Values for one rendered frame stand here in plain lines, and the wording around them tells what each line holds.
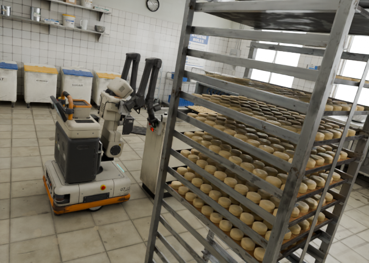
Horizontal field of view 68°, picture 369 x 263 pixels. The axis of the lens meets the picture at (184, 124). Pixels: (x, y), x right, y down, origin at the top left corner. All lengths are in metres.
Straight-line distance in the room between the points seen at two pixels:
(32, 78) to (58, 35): 1.14
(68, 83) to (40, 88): 0.48
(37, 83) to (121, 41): 2.04
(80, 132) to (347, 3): 1.97
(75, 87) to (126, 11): 2.05
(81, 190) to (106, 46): 4.43
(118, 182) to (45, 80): 3.45
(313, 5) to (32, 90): 5.24
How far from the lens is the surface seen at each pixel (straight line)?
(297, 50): 1.34
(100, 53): 6.43
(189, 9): 1.17
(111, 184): 2.57
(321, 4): 0.85
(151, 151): 2.77
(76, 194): 2.50
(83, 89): 5.78
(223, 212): 1.06
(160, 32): 6.90
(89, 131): 2.32
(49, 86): 5.69
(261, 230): 1.02
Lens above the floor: 1.51
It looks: 15 degrees down
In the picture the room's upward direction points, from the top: 10 degrees clockwise
